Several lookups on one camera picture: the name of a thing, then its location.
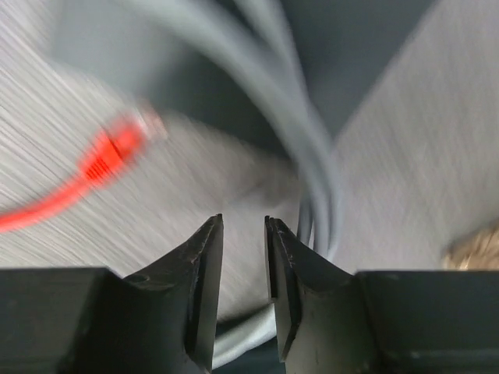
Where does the wicker basket with liner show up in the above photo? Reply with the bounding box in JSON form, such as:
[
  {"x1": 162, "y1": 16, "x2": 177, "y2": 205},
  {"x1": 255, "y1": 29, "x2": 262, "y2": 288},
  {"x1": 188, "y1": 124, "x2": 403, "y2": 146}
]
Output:
[{"x1": 443, "y1": 225, "x2": 498, "y2": 271}]

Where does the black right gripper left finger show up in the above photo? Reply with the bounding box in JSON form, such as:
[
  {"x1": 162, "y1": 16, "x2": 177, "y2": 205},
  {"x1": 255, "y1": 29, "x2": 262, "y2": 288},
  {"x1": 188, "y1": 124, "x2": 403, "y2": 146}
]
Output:
[{"x1": 1, "y1": 215, "x2": 224, "y2": 373}]

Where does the red ethernet cable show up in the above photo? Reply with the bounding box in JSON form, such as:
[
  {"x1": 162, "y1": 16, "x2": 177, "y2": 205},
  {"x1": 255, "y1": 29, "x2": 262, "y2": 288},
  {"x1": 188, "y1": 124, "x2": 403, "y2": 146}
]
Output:
[{"x1": 0, "y1": 99, "x2": 168, "y2": 234}]

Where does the black network switch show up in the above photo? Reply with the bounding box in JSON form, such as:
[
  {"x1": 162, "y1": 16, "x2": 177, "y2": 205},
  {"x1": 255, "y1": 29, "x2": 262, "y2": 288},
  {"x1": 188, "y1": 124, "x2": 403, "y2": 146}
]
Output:
[{"x1": 51, "y1": 1, "x2": 431, "y2": 171}]

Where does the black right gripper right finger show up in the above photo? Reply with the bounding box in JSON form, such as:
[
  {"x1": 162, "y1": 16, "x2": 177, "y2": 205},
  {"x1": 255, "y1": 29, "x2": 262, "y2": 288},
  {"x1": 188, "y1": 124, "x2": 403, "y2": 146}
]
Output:
[{"x1": 265, "y1": 217, "x2": 498, "y2": 373}]

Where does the grey ethernet cable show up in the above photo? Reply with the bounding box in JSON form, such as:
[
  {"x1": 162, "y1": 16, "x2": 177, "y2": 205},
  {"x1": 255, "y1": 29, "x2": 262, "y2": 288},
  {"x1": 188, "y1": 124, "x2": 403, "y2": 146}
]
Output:
[{"x1": 116, "y1": 0, "x2": 344, "y2": 369}]

